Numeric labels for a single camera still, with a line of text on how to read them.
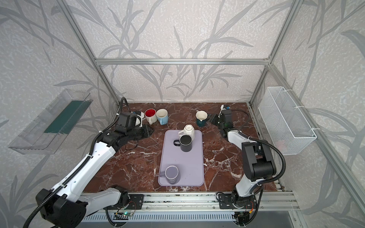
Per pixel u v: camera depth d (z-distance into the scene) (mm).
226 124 736
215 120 845
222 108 858
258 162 468
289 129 608
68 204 376
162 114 1046
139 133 643
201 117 1017
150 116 988
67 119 631
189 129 912
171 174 757
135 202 729
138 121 601
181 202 753
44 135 636
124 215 712
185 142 866
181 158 906
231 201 726
